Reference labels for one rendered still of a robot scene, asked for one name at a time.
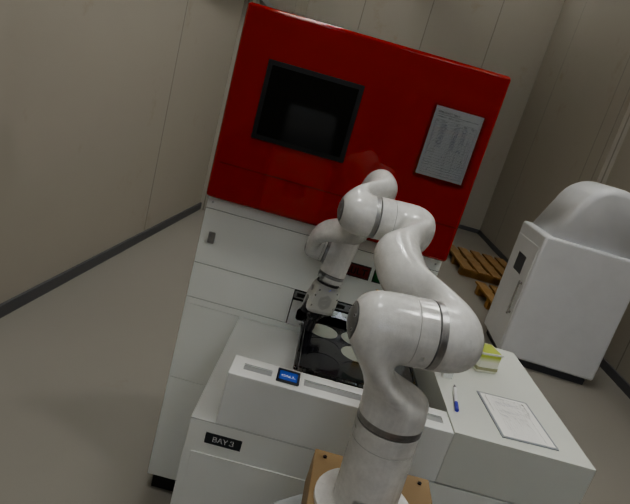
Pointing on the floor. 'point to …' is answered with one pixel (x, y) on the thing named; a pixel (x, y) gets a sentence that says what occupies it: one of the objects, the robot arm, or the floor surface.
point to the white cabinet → (260, 470)
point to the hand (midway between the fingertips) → (309, 324)
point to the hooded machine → (570, 281)
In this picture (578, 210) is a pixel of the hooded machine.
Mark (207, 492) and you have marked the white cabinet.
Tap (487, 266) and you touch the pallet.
